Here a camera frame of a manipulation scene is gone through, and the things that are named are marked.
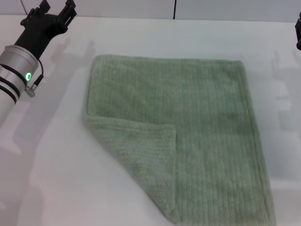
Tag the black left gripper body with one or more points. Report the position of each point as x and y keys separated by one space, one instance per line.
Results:
x=37 y=30

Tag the black vertical wall strip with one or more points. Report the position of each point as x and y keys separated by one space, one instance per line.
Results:
x=174 y=9

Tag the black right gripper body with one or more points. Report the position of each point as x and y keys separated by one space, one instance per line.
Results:
x=298 y=35

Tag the green ribbed towel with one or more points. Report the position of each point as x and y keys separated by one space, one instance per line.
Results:
x=178 y=131

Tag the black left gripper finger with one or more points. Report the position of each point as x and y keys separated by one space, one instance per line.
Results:
x=44 y=5
x=68 y=11

